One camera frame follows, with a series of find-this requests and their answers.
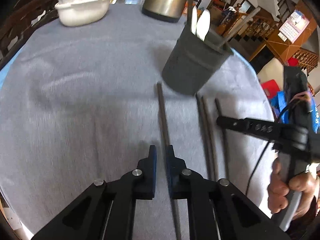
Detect dark chopstick three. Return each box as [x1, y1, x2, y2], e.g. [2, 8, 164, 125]
[196, 93, 215, 180]

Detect dark chopstick one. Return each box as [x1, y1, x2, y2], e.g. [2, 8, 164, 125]
[156, 82, 182, 239]

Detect right hand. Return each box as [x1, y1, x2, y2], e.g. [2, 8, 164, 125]
[267, 158, 319, 220]

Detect blue cloth cover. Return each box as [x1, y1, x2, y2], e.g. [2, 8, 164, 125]
[270, 90, 320, 133]

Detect red plastic child chair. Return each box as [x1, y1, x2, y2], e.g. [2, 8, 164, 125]
[261, 80, 280, 100]

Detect dark grey utensil holder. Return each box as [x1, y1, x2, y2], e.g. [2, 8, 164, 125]
[162, 24, 233, 96]

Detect wooden staircase railing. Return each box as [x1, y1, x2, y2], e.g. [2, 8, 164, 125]
[228, 16, 318, 73]

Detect white plastic spoon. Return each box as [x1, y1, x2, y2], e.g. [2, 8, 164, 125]
[196, 9, 210, 41]
[191, 6, 197, 35]

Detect grey table cloth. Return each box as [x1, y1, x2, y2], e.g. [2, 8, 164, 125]
[1, 3, 273, 239]

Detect gold electric kettle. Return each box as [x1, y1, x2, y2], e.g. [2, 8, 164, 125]
[142, 0, 187, 23]

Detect white plastic basin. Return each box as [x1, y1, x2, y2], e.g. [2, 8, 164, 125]
[55, 0, 117, 27]

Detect dark carved wooden bench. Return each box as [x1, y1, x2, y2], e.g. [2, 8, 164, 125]
[1, 0, 58, 68]

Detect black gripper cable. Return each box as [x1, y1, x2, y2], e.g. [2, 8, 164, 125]
[245, 98, 304, 197]

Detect wall calendar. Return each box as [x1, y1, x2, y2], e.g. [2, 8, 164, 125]
[278, 10, 310, 43]

